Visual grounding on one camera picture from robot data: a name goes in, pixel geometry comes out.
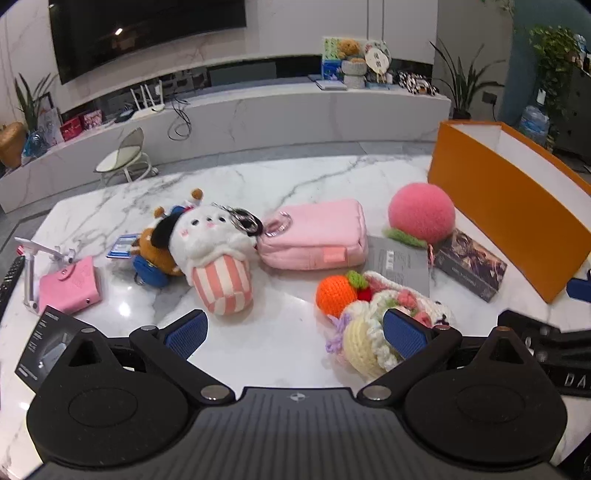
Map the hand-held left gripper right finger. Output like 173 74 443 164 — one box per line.
358 308 526 405

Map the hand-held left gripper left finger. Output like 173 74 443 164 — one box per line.
67 309 234 405

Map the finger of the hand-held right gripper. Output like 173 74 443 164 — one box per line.
566 268 591 303

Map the white popcorn bucket plush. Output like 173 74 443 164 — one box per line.
168 203 264 317

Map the dark printed box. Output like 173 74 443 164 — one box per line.
433 228 508 303

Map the orange cardboard box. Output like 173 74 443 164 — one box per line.
427 120 591 304

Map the pink peach plush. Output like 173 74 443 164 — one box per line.
382 182 456 245

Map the pink fabric pouch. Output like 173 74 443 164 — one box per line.
256 199 369 271

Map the crochet fruit and flower bundle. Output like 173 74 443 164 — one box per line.
325 272 455 381

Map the grey flat box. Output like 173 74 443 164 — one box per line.
367 235 431 298

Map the brown red panda plush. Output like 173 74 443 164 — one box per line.
130 188 205 289

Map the blue card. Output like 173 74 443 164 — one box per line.
106 233 139 259

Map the pink card wallet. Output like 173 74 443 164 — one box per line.
38 256 102 315

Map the black product box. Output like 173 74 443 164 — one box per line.
15 305 95 395

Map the white phone stand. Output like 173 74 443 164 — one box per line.
14 237 77 315

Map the large water bottle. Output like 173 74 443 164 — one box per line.
519 90 551 144

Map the dark cabinet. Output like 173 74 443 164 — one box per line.
551 65 591 162

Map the black remote control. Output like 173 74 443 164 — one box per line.
0 255 26 319

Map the white round stool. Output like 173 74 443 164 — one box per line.
95 128 160 186

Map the white router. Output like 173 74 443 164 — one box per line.
129 79 166 114

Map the white marble media console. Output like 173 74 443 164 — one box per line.
0 76 452 215

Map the potted long-leaf plant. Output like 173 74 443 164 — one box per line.
429 39 504 121

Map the bushy green plant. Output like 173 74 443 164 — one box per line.
529 25 583 112

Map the blue glass ornament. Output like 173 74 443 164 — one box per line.
23 131 49 158

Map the black and white patterned bag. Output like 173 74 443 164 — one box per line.
397 71 438 95

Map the printed poster board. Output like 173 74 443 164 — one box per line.
37 92 64 146

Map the golden vase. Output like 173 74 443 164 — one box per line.
0 122 27 169

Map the grey knitted basket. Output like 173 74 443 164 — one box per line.
342 58 368 88

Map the round paper fan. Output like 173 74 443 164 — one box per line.
365 41 392 77

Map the tall leafy plant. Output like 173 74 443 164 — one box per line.
14 73 58 134

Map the green trailing vine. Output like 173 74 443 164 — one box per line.
480 0 515 17

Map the black television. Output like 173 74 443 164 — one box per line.
48 0 247 85

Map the black cable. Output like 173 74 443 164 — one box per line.
167 98 191 140

